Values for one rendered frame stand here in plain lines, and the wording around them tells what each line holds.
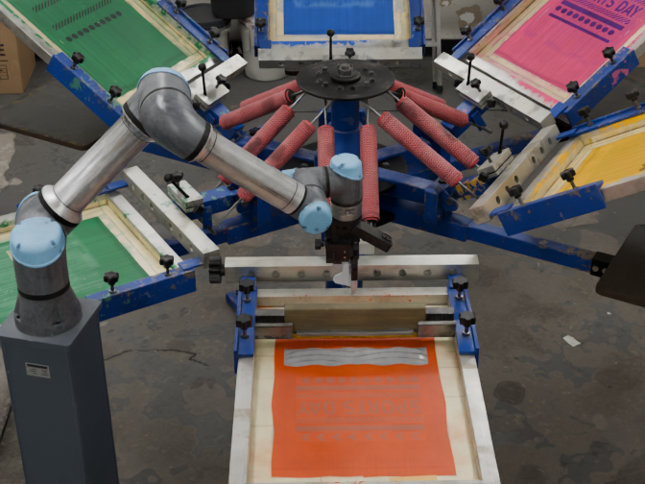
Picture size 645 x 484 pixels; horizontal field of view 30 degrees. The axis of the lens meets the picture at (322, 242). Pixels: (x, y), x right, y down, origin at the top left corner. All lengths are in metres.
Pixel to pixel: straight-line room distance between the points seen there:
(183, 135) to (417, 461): 0.89
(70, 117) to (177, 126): 1.80
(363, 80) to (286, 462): 1.36
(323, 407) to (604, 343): 2.12
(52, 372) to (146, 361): 1.87
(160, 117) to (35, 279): 0.46
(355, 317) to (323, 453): 0.44
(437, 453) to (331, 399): 0.31
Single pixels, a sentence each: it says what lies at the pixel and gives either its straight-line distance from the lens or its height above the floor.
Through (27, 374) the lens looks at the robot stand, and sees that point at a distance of 2.84.
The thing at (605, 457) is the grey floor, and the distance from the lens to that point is 4.29.
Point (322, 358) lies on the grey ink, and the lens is 3.03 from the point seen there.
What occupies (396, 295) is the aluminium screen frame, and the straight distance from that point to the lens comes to 3.21.
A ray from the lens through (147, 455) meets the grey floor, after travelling 4.24.
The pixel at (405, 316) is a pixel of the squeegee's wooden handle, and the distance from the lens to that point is 3.05.
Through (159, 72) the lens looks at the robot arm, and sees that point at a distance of 2.70.
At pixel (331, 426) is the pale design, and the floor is 0.95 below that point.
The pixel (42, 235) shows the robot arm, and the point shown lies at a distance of 2.69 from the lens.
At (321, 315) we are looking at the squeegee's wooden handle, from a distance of 3.04.
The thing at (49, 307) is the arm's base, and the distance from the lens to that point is 2.74.
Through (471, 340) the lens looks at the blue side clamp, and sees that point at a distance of 3.04.
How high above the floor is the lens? 2.78
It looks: 31 degrees down
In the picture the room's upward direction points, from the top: straight up
